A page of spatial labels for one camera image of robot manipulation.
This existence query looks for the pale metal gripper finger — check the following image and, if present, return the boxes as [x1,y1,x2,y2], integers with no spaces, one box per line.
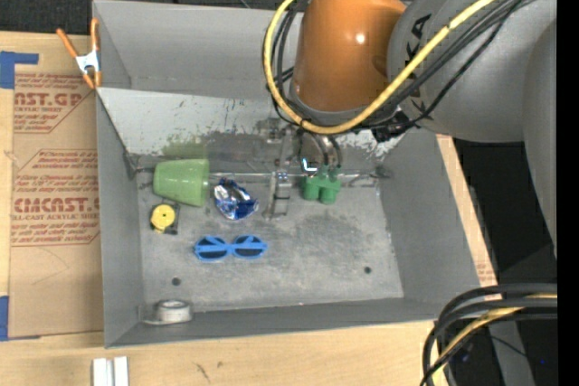
[263,170,293,221]
[267,118,291,173]

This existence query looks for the crumpled blue silver packet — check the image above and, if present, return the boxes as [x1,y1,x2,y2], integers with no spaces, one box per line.
[213,177,261,221]

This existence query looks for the grey metal bin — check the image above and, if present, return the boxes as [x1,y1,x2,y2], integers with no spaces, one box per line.
[91,0,481,349]

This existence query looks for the blue sunglasses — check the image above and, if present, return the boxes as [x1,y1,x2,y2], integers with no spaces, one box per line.
[194,234,269,263]

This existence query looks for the green plastic cup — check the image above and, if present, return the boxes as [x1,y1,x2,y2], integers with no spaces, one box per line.
[152,157,212,208]

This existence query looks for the yellow and black tape measure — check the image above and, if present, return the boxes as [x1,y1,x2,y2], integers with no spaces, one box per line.
[149,202,179,236]

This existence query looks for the grey tape roll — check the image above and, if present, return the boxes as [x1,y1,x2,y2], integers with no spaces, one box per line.
[155,298,195,325]

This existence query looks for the brown cardboard board red print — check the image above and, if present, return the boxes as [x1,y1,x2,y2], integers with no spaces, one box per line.
[0,30,106,340]

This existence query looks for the black cylinder on white bracket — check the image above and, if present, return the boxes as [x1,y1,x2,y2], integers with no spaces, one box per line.
[372,114,411,143]

